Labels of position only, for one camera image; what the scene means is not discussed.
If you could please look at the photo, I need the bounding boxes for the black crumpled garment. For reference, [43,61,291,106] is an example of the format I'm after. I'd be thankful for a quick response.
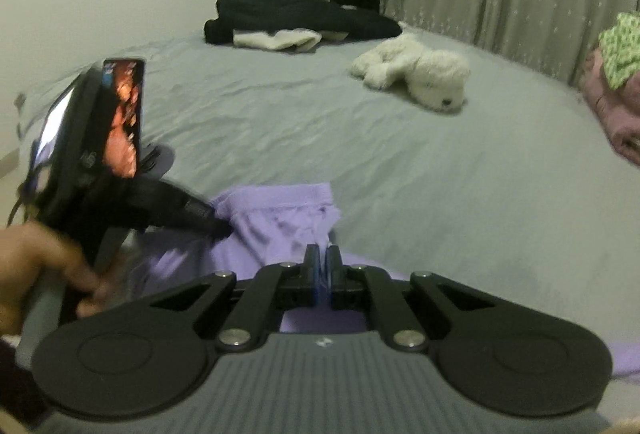
[202,0,403,46]

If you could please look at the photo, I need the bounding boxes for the green patterned cloth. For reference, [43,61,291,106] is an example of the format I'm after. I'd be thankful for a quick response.
[599,12,640,90]

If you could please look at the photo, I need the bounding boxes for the lilac purple pants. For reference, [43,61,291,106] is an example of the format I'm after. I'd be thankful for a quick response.
[120,183,640,380]

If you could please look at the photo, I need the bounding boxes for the person's left hand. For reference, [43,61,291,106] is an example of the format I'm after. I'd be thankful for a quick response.
[0,220,118,332]

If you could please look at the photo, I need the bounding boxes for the person's dark maroon clothing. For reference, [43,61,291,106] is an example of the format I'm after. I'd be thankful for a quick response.
[0,339,48,425]

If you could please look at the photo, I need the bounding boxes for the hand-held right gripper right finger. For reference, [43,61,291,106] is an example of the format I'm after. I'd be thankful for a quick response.
[325,244,496,352]

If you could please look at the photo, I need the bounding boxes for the pink folded quilt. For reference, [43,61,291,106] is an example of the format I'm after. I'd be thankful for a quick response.
[582,47,640,165]

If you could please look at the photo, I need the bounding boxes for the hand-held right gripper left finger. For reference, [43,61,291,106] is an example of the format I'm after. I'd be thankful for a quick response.
[147,244,322,351]

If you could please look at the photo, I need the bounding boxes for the cream white garment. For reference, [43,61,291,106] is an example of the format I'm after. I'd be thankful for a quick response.
[234,29,322,52]

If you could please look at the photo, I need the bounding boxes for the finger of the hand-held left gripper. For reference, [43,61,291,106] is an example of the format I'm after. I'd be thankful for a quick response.
[127,177,235,241]

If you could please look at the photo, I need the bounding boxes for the smartphone with lit screen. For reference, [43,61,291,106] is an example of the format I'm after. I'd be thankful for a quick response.
[102,58,147,178]

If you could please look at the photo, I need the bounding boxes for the white plush dog toy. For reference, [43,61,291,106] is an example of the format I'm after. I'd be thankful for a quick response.
[349,34,472,111]

